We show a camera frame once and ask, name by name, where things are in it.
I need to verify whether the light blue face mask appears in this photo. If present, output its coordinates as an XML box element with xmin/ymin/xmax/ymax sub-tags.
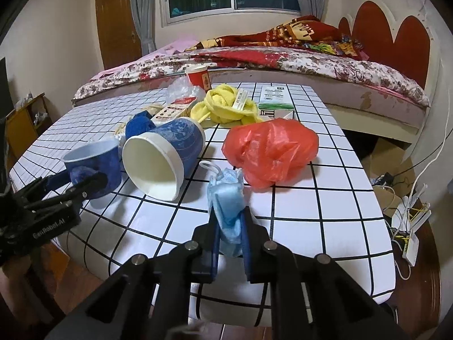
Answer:
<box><xmin>199</xmin><ymin>160</ymin><xmax>246</xmax><ymax>257</ymax></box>

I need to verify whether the red patterned blanket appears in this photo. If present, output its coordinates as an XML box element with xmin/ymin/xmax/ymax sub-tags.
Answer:
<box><xmin>190</xmin><ymin>15</ymin><xmax>369</xmax><ymax>61</ymax></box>

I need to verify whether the brown wooden door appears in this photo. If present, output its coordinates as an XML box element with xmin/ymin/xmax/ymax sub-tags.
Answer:
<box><xmin>95</xmin><ymin>0</ymin><xmax>142</xmax><ymax>69</ymax></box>

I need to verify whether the large blue paper cup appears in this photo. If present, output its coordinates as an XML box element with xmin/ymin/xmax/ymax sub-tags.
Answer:
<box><xmin>122</xmin><ymin>117</ymin><xmax>206</xmax><ymax>201</ymax></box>

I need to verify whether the blue cloth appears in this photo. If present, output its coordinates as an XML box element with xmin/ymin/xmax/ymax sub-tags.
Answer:
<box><xmin>125</xmin><ymin>110</ymin><xmax>156</xmax><ymax>140</ymax></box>

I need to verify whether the red paper cup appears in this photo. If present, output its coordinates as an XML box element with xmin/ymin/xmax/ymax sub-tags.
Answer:
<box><xmin>185</xmin><ymin>65</ymin><xmax>212</xmax><ymax>92</ymax></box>

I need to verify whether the small blue paper cup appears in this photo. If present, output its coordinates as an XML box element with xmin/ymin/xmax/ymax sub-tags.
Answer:
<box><xmin>61</xmin><ymin>138</ymin><xmax>122</xmax><ymax>199</ymax></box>

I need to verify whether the white grid tablecloth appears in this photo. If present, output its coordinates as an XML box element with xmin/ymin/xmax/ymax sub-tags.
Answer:
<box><xmin>10</xmin><ymin>84</ymin><xmax>396</xmax><ymax>326</ymax></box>

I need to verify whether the wooden side cabinet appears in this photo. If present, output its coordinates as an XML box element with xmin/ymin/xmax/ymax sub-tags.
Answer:
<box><xmin>6</xmin><ymin>93</ymin><xmax>52</xmax><ymax>167</ymax></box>

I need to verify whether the white power cable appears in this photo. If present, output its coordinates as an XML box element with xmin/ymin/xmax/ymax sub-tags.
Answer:
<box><xmin>411</xmin><ymin>77</ymin><xmax>452</xmax><ymax>192</ymax></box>

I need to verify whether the cardboard box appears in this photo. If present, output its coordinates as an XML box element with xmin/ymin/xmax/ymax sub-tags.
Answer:
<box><xmin>362</xmin><ymin>138</ymin><xmax>415</xmax><ymax>218</ymax></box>

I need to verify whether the clear plastic bag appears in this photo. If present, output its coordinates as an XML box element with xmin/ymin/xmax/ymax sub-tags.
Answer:
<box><xmin>166</xmin><ymin>76</ymin><xmax>206</xmax><ymax>105</ymax></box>

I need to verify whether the white router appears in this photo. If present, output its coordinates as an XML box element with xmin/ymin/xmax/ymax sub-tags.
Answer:
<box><xmin>390</xmin><ymin>183</ymin><xmax>431</xmax><ymax>235</ymax></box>

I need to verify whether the grey left curtain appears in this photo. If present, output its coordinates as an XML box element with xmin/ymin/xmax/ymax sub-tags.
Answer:
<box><xmin>130</xmin><ymin>0</ymin><xmax>156</xmax><ymax>56</ymax></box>

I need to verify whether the white modem box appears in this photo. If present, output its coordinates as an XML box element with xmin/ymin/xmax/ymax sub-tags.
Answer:
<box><xmin>402</xmin><ymin>234</ymin><xmax>419</xmax><ymax>267</ymax></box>

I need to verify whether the red white carton box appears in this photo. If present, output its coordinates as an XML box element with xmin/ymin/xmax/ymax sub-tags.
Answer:
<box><xmin>151</xmin><ymin>97</ymin><xmax>197</xmax><ymax>126</ymax></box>

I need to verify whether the red plastic bag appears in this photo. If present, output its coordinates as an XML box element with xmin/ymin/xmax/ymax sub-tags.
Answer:
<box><xmin>222</xmin><ymin>118</ymin><xmax>319</xmax><ymax>190</ymax></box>

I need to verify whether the green white medicine box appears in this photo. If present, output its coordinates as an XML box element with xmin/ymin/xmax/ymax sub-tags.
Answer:
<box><xmin>258</xmin><ymin>84</ymin><xmax>295</xmax><ymax>120</ymax></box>

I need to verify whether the yellow cloth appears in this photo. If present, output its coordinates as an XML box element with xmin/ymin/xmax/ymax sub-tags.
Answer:
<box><xmin>190</xmin><ymin>84</ymin><xmax>263</xmax><ymax>125</ymax></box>

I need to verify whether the bed with floral sheet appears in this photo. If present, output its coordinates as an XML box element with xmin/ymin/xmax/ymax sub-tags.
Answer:
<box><xmin>72</xmin><ymin>47</ymin><xmax>430</xmax><ymax>144</ymax></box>

